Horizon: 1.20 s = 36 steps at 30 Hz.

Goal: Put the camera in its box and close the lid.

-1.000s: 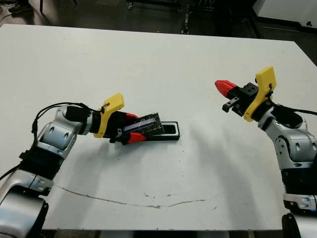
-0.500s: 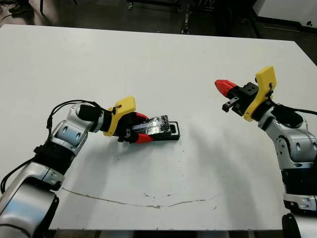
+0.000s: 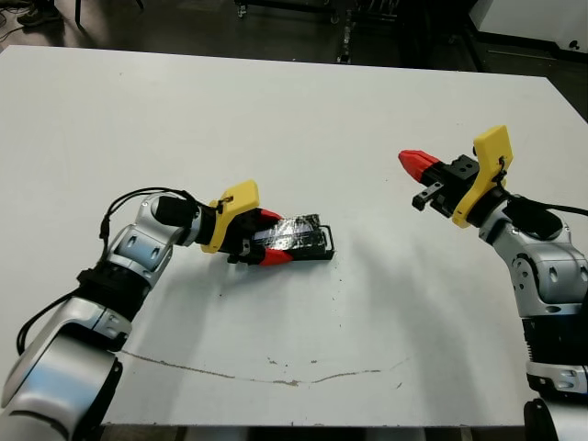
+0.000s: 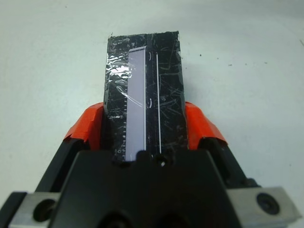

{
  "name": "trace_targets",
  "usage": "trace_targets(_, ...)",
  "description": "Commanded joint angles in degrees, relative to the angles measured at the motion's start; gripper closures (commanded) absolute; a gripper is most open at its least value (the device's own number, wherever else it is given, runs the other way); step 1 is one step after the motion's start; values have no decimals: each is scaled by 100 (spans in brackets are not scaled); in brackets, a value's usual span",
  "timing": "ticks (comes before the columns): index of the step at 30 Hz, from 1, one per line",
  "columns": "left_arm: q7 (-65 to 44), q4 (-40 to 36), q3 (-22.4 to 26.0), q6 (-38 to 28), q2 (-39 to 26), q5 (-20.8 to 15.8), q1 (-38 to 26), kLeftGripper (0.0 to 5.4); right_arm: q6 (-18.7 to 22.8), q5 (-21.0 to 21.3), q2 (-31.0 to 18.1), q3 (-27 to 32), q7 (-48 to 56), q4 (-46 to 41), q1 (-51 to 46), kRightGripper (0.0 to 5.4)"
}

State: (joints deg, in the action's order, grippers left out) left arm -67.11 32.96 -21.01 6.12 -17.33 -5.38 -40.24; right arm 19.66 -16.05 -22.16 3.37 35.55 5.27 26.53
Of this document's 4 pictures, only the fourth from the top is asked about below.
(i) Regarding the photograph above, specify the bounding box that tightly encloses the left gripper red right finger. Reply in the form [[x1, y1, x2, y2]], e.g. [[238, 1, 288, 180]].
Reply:
[[185, 101, 249, 190]]

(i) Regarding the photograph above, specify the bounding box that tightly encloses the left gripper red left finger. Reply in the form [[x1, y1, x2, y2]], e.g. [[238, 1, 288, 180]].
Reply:
[[35, 102, 105, 194]]

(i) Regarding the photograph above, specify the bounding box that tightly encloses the shiny black rectangular box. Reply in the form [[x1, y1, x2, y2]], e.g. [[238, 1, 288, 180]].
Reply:
[[104, 30, 190, 165]]

